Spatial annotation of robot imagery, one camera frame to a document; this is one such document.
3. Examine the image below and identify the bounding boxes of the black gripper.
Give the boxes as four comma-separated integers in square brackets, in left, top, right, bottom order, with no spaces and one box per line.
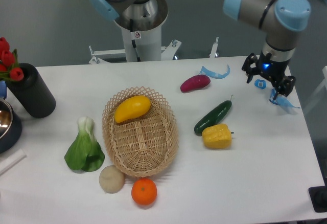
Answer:
[242,51,296,100]

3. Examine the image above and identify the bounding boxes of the silver robot base column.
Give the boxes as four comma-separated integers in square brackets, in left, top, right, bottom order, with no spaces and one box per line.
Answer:
[90,0,168,48]

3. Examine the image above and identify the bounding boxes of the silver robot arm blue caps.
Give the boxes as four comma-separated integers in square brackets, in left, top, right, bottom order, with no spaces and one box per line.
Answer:
[223,0,311,98]

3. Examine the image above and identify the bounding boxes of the yellow bell pepper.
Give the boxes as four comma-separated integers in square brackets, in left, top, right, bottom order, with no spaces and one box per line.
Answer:
[202,124,232,149]

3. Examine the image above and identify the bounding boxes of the woven wicker basket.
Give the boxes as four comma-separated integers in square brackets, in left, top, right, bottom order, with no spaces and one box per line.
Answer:
[102,86,179,177]

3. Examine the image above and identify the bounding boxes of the small blue round tag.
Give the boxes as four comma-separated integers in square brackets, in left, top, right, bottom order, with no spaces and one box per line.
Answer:
[254,79,267,89]

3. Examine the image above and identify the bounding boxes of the green cucumber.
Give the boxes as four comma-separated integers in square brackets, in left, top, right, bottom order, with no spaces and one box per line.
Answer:
[194,95,233,136]

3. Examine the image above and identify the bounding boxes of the purple sweet potato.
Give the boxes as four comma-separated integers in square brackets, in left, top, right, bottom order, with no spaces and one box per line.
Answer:
[180,74,211,93]

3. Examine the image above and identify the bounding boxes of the black device table corner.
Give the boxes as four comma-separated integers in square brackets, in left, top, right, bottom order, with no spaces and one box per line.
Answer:
[308,186,326,213]

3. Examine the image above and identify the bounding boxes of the yellow mango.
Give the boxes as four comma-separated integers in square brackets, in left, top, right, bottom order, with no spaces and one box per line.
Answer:
[114,95,151,123]

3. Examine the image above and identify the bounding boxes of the orange tangerine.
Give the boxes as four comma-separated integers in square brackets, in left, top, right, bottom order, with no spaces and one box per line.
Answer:
[131,178,157,206]

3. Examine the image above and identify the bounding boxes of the beige round bun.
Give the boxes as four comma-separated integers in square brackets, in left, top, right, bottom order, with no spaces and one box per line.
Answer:
[99,165,125,194]

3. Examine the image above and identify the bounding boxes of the green bok choy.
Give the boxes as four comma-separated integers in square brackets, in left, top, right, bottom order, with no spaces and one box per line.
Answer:
[64,117,105,172]

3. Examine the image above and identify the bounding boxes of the black cylindrical vase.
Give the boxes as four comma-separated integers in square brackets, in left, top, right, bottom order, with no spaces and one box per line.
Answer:
[5,63,56,118]

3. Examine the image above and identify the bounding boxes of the red tulip flowers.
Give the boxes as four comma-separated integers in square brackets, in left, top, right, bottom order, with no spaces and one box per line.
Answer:
[1,37,24,82]

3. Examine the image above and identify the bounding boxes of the dark metal bowl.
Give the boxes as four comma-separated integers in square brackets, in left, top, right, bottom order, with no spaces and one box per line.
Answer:
[1,99,22,153]

